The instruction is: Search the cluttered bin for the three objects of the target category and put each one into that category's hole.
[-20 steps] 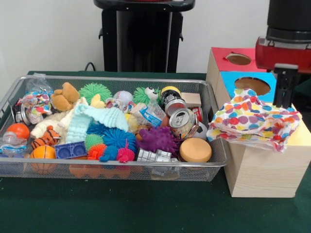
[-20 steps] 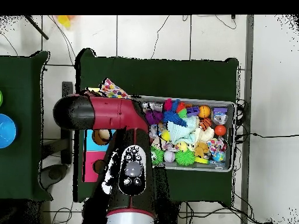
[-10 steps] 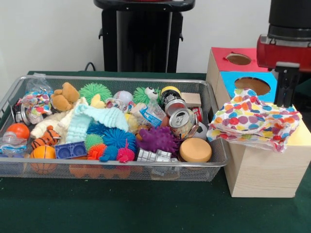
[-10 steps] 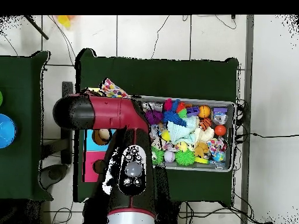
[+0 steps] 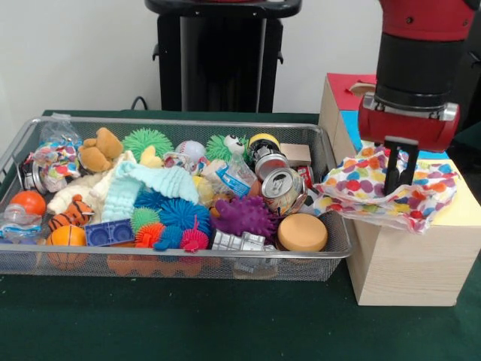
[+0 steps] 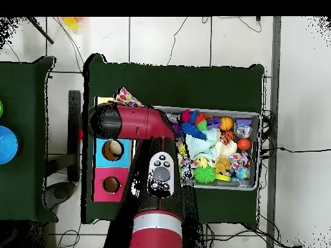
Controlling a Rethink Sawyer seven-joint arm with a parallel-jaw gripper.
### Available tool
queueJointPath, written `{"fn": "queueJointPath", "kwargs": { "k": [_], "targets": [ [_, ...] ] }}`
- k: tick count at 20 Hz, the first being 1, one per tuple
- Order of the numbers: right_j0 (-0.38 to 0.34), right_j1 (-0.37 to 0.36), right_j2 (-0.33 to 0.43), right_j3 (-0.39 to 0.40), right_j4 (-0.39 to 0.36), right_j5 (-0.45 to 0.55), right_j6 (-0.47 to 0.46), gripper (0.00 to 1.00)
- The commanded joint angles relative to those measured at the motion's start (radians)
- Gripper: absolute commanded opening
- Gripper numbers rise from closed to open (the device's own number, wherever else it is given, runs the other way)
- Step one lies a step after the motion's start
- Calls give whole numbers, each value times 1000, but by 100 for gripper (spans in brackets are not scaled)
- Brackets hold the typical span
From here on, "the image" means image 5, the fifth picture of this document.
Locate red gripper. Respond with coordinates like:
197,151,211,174
357,101,460,196

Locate polka dot cloth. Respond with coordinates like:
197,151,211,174
313,145,461,235

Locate wooden box with three holes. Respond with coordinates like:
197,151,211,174
318,72,481,308

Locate shallow mesh bin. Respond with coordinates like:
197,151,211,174
0,115,357,282

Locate dark green side tablecloth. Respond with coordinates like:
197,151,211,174
450,120,481,166

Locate orange round sponge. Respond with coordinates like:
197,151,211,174
277,213,329,252

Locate crushed drink can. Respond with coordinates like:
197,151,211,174
261,167,307,215

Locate purple spiky ball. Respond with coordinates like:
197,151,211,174
210,195,279,240

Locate green spiky toy with eyes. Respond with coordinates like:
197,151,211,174
205,134,252,165

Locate white baseball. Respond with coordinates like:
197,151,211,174
175,140,207,162

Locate blue spiky ball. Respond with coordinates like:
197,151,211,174
134,190,211,241

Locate green spiky ball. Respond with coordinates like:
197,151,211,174
122,127,174,157

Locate light blue knitted cloth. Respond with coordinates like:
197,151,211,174
101,164,201,223

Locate brown teddy bear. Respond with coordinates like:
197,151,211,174
77,126,125,173

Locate tiger plush toy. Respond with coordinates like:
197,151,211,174
48,194,95,231

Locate small basketball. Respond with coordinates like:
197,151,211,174
45,224,89,270

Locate orange ball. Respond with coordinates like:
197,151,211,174
10,190,47,217

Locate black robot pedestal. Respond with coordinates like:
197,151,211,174
144,0,304,114

